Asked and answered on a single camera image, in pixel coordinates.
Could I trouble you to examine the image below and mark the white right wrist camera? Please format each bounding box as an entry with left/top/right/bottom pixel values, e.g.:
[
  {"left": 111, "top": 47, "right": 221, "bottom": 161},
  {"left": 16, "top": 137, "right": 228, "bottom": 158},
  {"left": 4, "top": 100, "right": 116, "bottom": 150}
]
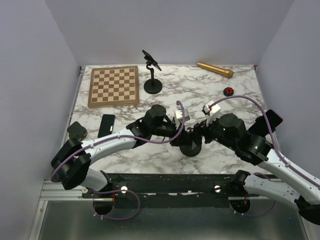
[{"left": 202, "top": 100, "right": 221, "bottom": 127}]

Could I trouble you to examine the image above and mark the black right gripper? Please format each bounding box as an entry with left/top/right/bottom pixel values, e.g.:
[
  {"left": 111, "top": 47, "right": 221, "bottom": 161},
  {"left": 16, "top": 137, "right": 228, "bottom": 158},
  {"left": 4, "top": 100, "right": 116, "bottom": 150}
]
[{"left": 186, "top": 112, "right": 237, "bottom": 151}]

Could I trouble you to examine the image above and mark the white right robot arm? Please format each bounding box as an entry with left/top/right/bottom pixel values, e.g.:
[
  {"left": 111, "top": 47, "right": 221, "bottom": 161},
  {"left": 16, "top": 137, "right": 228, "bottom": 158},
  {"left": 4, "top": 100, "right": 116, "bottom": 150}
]
[{"left": 190, "top": 113, "right": 320, "bottom": 225}]

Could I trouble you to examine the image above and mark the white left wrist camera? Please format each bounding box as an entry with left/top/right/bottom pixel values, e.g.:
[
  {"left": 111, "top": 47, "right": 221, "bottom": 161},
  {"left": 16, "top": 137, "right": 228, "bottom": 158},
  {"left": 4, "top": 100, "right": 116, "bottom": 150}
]
[{"left": 174, "top": 109, "right": 190, "bottom": 128}]

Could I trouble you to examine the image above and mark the black phone red case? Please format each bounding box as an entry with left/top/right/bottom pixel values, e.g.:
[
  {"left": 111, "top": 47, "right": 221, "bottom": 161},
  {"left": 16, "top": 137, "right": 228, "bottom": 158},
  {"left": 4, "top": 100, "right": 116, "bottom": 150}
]
[{"left": 248, "top": 109, "right": 283, "bottom": 137}]

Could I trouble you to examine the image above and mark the black mounting rail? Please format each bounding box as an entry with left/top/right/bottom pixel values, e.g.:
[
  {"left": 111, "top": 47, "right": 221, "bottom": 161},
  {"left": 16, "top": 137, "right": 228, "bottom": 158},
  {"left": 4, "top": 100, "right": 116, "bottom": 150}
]
[{"left": 82, "top": 171, "right": 248, "bottom": 209}]

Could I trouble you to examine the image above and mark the small black dark mount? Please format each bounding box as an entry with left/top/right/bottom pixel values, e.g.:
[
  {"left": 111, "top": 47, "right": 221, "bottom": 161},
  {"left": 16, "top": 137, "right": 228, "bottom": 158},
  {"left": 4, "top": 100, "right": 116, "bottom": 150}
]
[{"left": 67, "top": 121, "right": 88, "bottom": 141}]

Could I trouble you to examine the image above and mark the black phone blue edge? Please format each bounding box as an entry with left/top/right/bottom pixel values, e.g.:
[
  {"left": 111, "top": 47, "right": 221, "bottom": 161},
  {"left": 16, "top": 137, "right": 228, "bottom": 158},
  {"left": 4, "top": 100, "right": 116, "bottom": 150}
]
[{"left": 97, "top": 114, "right": 116, "bottom": 138}]

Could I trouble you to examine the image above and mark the wooden chessboard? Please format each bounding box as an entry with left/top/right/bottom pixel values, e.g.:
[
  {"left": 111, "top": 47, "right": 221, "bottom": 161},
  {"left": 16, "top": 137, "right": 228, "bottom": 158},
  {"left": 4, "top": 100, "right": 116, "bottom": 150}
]
[{"left": 87, "top": 65, "right": 140, "bottom": 109}]

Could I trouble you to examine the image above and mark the gold cylinder tube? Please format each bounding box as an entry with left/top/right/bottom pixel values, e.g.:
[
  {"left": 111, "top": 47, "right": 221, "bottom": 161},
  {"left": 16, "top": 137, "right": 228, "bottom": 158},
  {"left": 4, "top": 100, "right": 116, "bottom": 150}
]
[{"left": 197, "top": 62, "right": 234, "bottom": 78}]

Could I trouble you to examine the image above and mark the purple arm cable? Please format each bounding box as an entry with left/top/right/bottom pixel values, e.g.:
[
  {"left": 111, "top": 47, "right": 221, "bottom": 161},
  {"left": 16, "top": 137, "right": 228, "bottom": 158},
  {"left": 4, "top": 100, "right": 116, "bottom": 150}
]
[
  {"left": 211, "top": 95, "right": 320, "bottom": 187},
  {"left": 49, "top": 100, "right": 186, "bottom": 183}
]

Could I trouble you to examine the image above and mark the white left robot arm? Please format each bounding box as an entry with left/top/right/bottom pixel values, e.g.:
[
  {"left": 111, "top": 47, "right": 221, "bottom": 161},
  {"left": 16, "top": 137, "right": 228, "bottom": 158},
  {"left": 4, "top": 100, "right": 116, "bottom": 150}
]
[{"left": 50, "top": 101, "right": 189, "bottom": 198}]

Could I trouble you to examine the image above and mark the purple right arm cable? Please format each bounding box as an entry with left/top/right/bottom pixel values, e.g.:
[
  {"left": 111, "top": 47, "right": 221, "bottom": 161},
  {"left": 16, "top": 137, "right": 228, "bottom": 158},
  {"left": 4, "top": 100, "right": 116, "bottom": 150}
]
[{"left": 211, "top": 95, "right": 320, "bottom": 187}]

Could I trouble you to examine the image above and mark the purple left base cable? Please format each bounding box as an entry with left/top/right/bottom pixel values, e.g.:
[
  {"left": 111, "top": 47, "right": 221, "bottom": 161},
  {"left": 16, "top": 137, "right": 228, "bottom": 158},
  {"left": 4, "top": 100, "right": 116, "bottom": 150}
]
[{"left": 92, "top": 185, "right": 141, "bottom": 221}]

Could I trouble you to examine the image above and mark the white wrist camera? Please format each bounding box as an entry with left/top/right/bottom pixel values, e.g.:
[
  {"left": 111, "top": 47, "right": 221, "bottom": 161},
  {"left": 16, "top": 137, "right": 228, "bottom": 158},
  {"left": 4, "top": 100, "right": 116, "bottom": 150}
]
[
  {"left": 174, "top": 109, "right": 190, "bottom": 128},
  {"left": 202, "top": 100, "right": 221, "bottom": 127}
]

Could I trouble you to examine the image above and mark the black red knob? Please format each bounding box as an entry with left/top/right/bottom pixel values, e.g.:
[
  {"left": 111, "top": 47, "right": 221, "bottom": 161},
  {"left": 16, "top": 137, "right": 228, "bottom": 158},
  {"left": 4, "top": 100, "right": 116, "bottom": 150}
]
[{"left": 223, "top": 87, "right": 234, "bottom": 97}]

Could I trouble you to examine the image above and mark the black phone stand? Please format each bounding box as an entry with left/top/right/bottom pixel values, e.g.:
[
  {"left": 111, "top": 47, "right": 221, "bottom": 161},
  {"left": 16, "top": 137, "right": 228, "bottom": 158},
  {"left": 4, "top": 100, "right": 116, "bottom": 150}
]
[
  {"left": 179, "top": 147, "right": 202, "bottom": 157},
  {"left": 142, "top": 50, "right": 163, "bottom": 95}
]

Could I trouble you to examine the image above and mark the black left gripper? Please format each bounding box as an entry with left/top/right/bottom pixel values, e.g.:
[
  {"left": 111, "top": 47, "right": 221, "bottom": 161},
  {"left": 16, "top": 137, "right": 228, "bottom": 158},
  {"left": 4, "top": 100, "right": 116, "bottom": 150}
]
[{"left": 150, "top": 118, "right": 192, "bottom": 147}]

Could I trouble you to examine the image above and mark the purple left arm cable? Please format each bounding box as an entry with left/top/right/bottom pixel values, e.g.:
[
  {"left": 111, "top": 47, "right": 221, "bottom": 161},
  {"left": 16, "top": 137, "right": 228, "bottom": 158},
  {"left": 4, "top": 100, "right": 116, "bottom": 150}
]
[{"left": 49, "top": 100, "right": 186, "bottom": 183}]

